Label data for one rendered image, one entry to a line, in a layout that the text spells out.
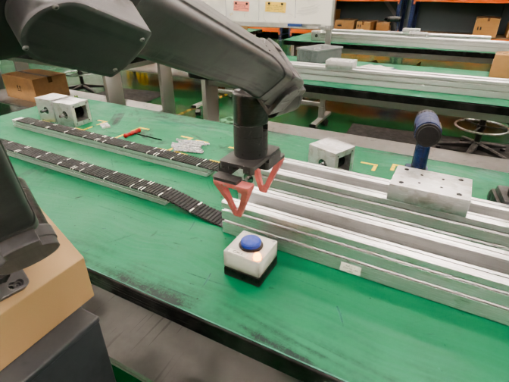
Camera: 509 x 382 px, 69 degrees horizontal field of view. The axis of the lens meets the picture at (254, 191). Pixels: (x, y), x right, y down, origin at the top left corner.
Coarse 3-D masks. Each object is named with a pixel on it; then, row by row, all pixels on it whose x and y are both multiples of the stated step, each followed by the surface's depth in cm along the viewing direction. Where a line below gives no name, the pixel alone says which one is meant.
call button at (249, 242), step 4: (244, 236) 72; (248, 236) 72; (252, 236) 72; (256, 236) 72; (244, 240) 71; (248, 240) 71; (252, 240) 71; (256, 240) 71; (260, 240) 72; (244, 244) 71; (248, 244) 70; (252, 244) 70; (256, 244) 70; (260, 244) 71; (244, 248) 71; (248, 248) 70; (252, 248) 70; (256, 248) 71
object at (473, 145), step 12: (84, 72) 508; (84, 84) 513; (468, 120) 329; (480, 120) 309; (468, 132) 302; (480, 132) 312; (444, 144) 329; (456, 144) 324; (468, 144) 320; (480, 144) 315; (492, 144) 320; (504, 156) 301
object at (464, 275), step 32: (256, 192) 86; (224, 224) 85; (256, 224) 80; (288, 224) 76; (320, 224) 74; (352, 224) 77; (384, 224) 74; (320, 256) 75; (352, 256) 72; (384, 256) 69; (416, 256) 65; (448, 256) 70; (480, 256) 67; (416, 288) 68; (448, 288) 65; (480, 288) 62
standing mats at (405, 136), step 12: (132, 96) 490; (144, 96) 490; (156, 96) 490; (348, 132) 369; (360, 132) 369; (372, 132) 369; (384, 132) 369; (396, 132) 369; (408, 132) 368; (504, 144) 340; (492, 156) 316
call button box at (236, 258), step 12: (240, 240) 74; (264, 240) 74; (228, 252) 71; (240, 252) 70; (252, 252) 70; (264, 252) 70; (276, 252) 75; (228, 264) 72; (240, 264) 70; (252, 264) 68; (264, 264) 70; (240, 276) 72; (252, 276) 70; (264, 276) 72
